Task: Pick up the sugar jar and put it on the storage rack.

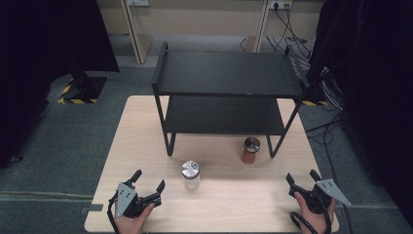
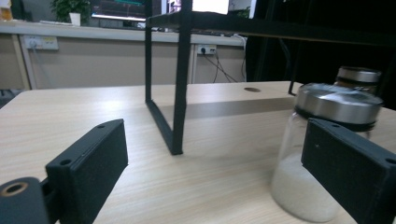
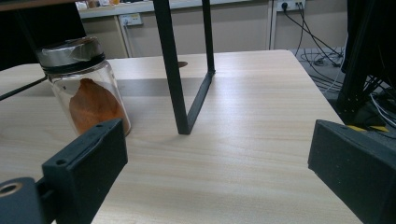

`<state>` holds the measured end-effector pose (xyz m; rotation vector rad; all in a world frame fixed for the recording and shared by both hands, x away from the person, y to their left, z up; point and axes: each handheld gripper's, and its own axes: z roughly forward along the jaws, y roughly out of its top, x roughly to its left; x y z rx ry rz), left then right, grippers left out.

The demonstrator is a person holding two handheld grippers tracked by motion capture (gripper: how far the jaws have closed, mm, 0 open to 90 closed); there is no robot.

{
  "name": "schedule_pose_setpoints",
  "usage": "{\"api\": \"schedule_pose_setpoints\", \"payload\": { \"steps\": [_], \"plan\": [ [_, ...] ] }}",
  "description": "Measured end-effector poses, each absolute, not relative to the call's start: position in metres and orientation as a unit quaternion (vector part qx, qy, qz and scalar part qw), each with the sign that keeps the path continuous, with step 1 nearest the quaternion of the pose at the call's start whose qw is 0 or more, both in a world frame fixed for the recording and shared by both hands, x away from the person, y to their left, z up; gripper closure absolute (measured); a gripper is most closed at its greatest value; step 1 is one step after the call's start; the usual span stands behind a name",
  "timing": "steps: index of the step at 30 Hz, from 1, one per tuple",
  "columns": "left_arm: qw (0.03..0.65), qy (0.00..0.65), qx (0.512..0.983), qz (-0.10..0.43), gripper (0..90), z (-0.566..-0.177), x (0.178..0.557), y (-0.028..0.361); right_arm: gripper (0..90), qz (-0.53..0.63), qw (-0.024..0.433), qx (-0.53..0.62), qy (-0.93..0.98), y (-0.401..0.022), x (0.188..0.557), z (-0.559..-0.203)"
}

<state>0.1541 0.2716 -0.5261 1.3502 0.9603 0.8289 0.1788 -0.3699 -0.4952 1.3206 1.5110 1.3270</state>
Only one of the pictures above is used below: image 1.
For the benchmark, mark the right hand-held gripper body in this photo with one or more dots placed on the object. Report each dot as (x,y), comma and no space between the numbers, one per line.
(329,190)

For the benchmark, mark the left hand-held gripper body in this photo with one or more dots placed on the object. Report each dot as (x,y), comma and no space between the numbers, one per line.
(125,201)

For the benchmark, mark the glass jar with white powder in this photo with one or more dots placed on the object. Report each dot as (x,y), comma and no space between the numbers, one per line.
(191,175)

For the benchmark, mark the glass jar with orange powder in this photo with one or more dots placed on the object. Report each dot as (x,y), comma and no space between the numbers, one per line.
(250,151)

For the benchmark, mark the black two-tier metal rack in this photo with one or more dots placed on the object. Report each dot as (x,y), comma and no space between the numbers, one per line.
(227,73)

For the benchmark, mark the person's left hand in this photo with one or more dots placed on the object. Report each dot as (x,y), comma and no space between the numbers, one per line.
(131,226)

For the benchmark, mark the person's right hand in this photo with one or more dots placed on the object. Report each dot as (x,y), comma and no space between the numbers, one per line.
(313,222)

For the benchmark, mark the black floor tape strip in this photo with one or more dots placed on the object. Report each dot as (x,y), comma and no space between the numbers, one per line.
(95,207)

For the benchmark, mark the black stand base hazard stripes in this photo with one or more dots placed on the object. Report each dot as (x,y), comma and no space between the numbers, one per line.
(86,91)

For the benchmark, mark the black curtain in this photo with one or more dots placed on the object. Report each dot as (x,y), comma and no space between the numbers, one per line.
(39,65)
(376,81)

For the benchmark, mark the beige furniture leg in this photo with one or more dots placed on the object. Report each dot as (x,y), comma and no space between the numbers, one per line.
(138,32)
(259,29)

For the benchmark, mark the white wall socket with plugs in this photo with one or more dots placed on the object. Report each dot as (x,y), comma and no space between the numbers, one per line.
(281,4)

